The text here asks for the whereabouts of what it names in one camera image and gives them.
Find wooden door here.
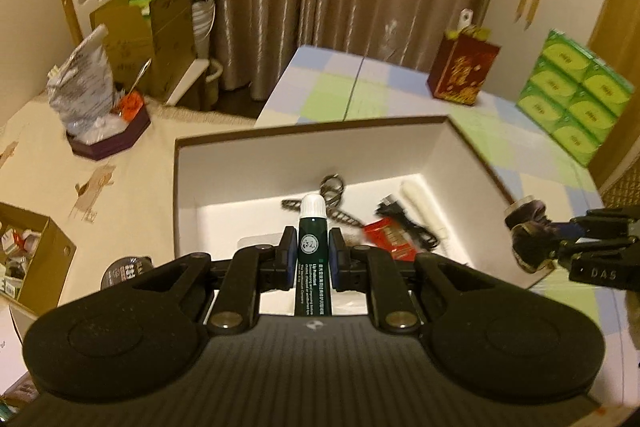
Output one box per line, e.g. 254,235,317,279
585,0,640,188

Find metal scissors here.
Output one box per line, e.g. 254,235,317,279
281,173,368,230

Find tall cardboard box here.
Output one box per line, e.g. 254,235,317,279
150,0,198,100

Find crumpled printed plastic bag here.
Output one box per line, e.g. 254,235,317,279
47,24,123,142

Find brown velvet scrunchie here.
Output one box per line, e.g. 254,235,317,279
504,197,568,274

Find red snack packet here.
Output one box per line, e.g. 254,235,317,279
362,217,418,263

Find red gold gift bag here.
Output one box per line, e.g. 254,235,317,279
427,27,502,105

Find stack of green tissue packs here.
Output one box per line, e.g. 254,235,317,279
515,29,635,168

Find dark round tin lid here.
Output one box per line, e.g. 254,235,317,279
100,254,157,292

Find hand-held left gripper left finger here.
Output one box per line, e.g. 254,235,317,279
102,227,298,335

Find checkered tablecloth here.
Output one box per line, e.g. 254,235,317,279
255,45,640,358

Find white cardboard box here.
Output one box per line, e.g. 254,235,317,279
173,116,521,308

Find metal spoon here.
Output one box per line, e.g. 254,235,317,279
131,58,152,95

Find low cardboard box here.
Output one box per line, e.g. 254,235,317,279
90,0,156,90

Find black cable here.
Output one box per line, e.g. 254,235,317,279
375,194,441,253

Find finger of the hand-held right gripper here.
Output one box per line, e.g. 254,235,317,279
567,206,640,240
514,234,640,294

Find purple hexagonal box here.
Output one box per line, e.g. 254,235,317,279
67,104,152,161

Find dark green ointment tube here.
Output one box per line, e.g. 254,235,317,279
295,194,332,319

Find white toothbrush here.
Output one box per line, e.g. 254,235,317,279
399,179,453,253

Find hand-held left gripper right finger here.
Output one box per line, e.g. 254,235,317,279
328,228,533,334

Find cream printed cloth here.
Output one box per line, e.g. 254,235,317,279
0,94,261,408

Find tan quilted cushion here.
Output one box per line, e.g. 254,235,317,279
600,162,640,210

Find white plastic basin stack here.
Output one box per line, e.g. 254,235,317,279
190,0,223,110

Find orange fabric flower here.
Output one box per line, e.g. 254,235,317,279
120,91,143,118

